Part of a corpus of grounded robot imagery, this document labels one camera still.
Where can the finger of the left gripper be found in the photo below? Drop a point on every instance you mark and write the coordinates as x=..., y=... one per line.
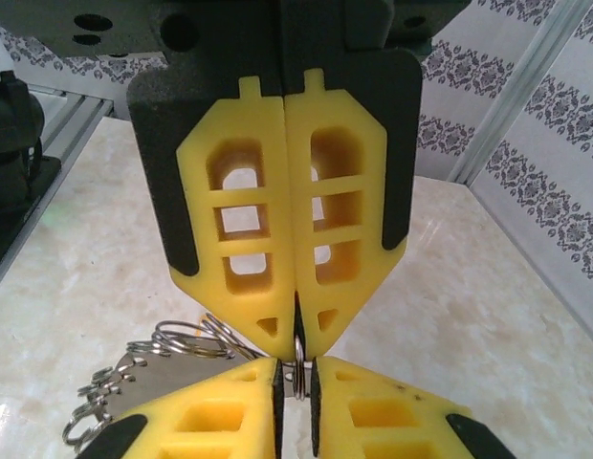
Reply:
x=191, y=167
x=373, y=167

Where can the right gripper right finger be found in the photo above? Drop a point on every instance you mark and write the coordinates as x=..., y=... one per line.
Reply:
x=397, y=421

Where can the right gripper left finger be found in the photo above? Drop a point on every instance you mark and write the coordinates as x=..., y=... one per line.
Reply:
x=205, y=421

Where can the metal keyring plate with rings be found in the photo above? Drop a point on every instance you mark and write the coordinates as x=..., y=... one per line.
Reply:
x=182, y=378

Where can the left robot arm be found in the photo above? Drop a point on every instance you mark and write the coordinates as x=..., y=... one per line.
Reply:
x=9, y=143

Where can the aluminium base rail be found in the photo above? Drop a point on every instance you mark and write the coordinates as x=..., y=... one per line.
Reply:
x=72, y=119

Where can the aluminium frame post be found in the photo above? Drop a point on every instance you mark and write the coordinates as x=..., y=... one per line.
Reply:
x=520, y=86

